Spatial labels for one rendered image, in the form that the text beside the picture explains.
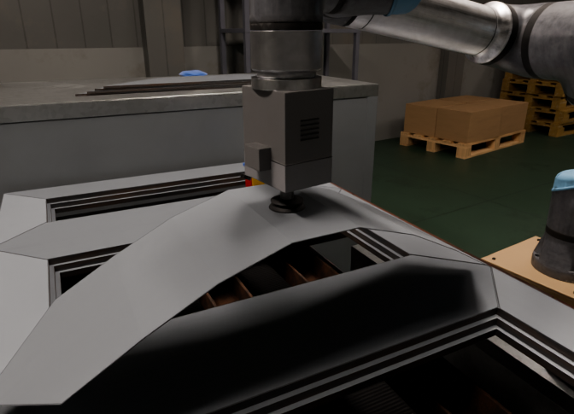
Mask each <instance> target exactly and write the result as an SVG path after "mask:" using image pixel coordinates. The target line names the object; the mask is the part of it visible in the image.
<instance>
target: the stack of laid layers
mask: <svg viewBox="0 0 574 414"><path fill-rule="evenodd" d="M241 173H243V174H245V172H237V173H231V174H225V175H219V176H212V177H205V178H194V179H188V180H182V181H175V182H169V183H163V184H151V185H145V186H138V187H132V188H126V189H120V190H108V191H102V192H96V193H90V194H83V195H71V196H65V197H59V198H52V199H46V212H47V222H52V221H56V213H64V212H70V211H75V210H81V209H87V208H93V207H103V206H109V205H115V204H121V203H127V202H132V201H142V200H148V199H155V198H160V197H166V196H171V195H182V194H188V193H194V192H199V191H205V190H216V189H222V188H227V187H233V186H238V185H245V178H241V177H240V176H241ZM341 233H343V234H344V235H345V236H347V237H348V238H350V239H351V240H353V241H354V242H356V243H358V244H359V245H361V246H362V247H363V248H365V249H366V250H368V251H369V252H371V253H372V254H374V255H376V256H377V257H379V258H380V259H381V260H383V261H384V262H383V263H379V264H376V265H370V266H367V267H363V268H360V269H357V270H353V271H348V272H344V273H341V274H337V275H335V276H331V277H325V278H322V279H319V280H315V281H312V282H309V283H303V284H299V285H296V286H293V287H289V288H286V289H280V290H277V291H273V292H271V293H267V294H261V295H258V296H255V297H251V298H248V299H245V300H239V301H235V302H232V303H229V304H225V305H222V306H217V307H213V308H209V309H207V310H203V311H199V312H194V313H191V314H187V315H184V316H181V317H177V318H172V319H171V320H169V321H168V322H167V323H165V324H163V325H162V326H161V327H160V328H159V329H157V330H156V331H155V332H153V333H152V334H150V335H149V336H147V337H146V338H145V339H143V340H142V341H140V342H139V343H138V344H137V345H136V346H135V347H134V348H132V349H131V350H130V351H129V352H127V353H126V354H125V355H123V356H122V357H121V358H120V359H118V360H117V361H116V362H114V363H113V364H112V365H110V366H109V367H108V368H107V369H106V370H105V371H104V372H102V373H101V374H100V375H99V376H97V377H96V378H95V379H93V380H92V381H91V382H89V383H88V384H87V385H86V386H84V387H83V388H82V389H80V390H79V391H78V392H77V393H76V394H75V395H74V396H72V397H71V398H70V399H68V400H67V401H66V402H65V403H64V404H62V405H14V406H0V414H302V413H304V412H306V411H310V410H312V409H314V408H317V407H319V406H321V405H324V404H327V403H329V402H332V401H333V400H336V399H340V398H342V397H344V396H346V395H349V394H352V393H354V392H357V391H359V390H361V389H363V388H367V387H369V386H371V385H373V384H376V383H378V382H381V381H384V380H386V379H389V378H391V377H393V376H396V375H399V374H401V373H403V372H405V371H408V370H411V369H413V368H416V367H418V366H421V365H422V364H426V363H429V362H431V361H433V360H435V359H439V358H440V357H443V356H445V355H448V354H450V353H453V352H456V351H458V350H460V349H462V348H465V347H469V346H470V345H472V344H475V343H477V342H480V341H483V340H485V339H488V338H490V337H492V336H494V335H496V336H497V337H499V338H500V339H502V340H503V341H504V342H506V343H507V344H509V345H510V346H512V347H514V348H515V349H517V350H518V351H520V352H521V353H522V354H524V355H525V356H527V357H529V358H530V359H532V360H534V361H535V362H537V363H538V364H539V365H541V366H542V367H544V368H545V369H547V370H549V371H550V372H552V373H553V374H555V375H556V376H557V377H559V378H560V379H562V380H563V381H565V382H567V383H568V384H570V385H571V386H573V387H574V353H573V352H571V351H569V350H568V349H566V348H564V347H562V346H561V345H560V344H558V343H556V342H555V341H552V340H551V339H549V338H547V337H546V336H545V335H543V334H541V333H539V332H538V331H536V330H535V329H532V328H531V327H530V326H528V325H527V324H524V323H523V322H521V321H519V320H518V319H516V318H515V317H513V316H511V315H510V314H508V313H506V312H504V311H502V310H501V309H500V308H499V303H498V299H497V294H496V290H495V282H494V278H493V273H492V269H491V267H489V266H487V265H481V264H475V263H469V262H462V261H456V260H450V259H438V258H431V257H425V256H419V255H412V254H408V253H406V252H404V251H403V250H401V249H399V248H398V247H396V246H395V245H393V244H391V243H390V242H387V241H386V240H384V239H383V238H382V237H380V236H378V235H376V234H374V233H373V232H371V231H369V230H368V229H362V228H359V229H355V230H348V231H344V232H341ZM129 245H131V244H127V245H123V246H119V247H113V248H105V249H101V250H96V251H91V252H87V253H82V254H74V255H69V256H64V257H60V258H55V259H48V267H49V295H50V305H51V304H52V303H53V301H54V300H55V299H56V298H58V297H59V296H60V295H62V284H61V278H64V277H71V276H76V275H80V274H84V273H88V272H93V271H94V270H95V269H96V268H98V267H99V266H100V265H102V264H103V263H105V262H106V261H107V260H109V259H110V258H112V257H113V256H115V255H116V254H117V253H118V252H120V251H121V250H123V249H124V248H126V247H128V246H129Z"/></svg>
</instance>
